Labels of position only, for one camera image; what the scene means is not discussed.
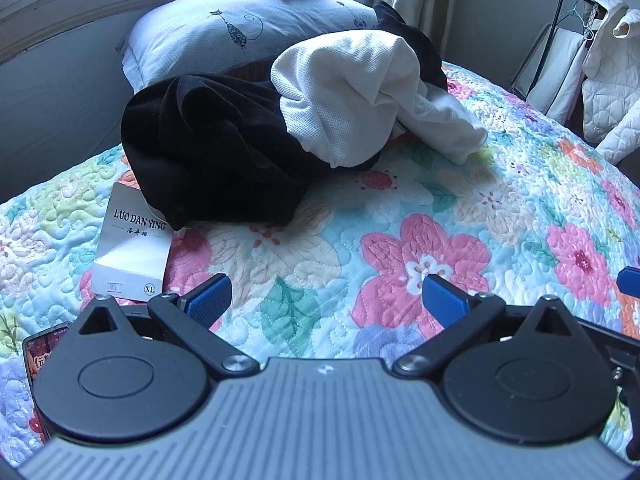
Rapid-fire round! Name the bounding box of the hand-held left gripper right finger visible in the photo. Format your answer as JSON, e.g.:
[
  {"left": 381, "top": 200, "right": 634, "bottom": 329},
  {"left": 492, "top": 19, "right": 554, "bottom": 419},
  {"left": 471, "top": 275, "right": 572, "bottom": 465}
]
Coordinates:
[{"left": 391, "top": 274, "right": 587, "bottom": 378}]

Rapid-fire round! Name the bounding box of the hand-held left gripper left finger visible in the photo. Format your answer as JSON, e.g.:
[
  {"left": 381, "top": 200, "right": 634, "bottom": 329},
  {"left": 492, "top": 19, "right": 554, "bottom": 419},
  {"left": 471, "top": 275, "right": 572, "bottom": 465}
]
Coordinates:
[{"left": 65, "top": 273, "right": 260, "bottom": 381}]

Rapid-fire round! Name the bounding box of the white waffle robe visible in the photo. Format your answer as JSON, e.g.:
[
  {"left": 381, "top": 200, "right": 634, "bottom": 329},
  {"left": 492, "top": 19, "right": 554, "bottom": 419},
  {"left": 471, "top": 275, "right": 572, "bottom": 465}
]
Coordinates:
[{"left": 271, "top": 30, "right": 490, "bottom": 168}]

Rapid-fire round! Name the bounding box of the black clothes rack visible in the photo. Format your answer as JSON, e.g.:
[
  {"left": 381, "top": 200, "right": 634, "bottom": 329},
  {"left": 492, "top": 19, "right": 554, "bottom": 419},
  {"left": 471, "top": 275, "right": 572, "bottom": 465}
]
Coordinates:
[{"left": 510, "top": 0, "right": 601, "bottom": 106}]

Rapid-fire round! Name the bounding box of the white clothing tag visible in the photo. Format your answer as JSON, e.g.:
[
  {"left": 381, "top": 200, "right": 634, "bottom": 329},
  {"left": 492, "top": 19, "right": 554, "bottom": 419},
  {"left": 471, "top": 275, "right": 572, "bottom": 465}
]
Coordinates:
[{"left": 92, "top": 182, "right": 173, "bottom": 303}]

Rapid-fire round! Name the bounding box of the floral quilted bedspread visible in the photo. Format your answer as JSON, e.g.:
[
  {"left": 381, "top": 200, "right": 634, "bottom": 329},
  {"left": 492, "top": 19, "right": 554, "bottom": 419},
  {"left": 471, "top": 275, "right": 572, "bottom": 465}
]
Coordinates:
[{"left": 0, "top": 60, "right": 640, "bottom": 466}]

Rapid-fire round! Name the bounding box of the black garment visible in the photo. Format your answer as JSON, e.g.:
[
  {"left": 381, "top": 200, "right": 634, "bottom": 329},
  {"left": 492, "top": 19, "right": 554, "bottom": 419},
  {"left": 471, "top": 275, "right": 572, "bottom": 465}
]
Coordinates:
[{"left": 121, "top": 1, "right": 448, "bottom": 233}]

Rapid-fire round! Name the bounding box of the smartphone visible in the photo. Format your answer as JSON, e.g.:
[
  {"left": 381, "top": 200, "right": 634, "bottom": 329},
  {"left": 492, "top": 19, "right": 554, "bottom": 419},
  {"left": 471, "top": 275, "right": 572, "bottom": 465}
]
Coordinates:
[{"left": 22, "top": 322, "right": 71, "bottom": 448}]

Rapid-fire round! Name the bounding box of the white quilted jacket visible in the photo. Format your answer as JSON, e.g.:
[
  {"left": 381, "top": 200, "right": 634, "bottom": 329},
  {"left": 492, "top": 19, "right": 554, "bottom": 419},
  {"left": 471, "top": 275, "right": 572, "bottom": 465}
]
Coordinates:
[{"left": 580, "top": 0, "right": 640, "bottom": 166}]

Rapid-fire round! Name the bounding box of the white fabric bag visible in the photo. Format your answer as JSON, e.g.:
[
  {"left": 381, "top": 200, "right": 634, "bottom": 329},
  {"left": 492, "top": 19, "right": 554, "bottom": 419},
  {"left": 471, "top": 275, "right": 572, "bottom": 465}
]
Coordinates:
[{"left": 512, "top": 25, "right": 591, "bottom": 121}]

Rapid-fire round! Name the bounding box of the pale blue cat print pillow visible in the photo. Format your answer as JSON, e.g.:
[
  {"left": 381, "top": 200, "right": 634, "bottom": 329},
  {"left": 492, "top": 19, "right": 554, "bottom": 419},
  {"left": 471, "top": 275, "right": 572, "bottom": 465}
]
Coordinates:
[{"left": 117, "top": 0, "right": 381, "bottom": 93}]

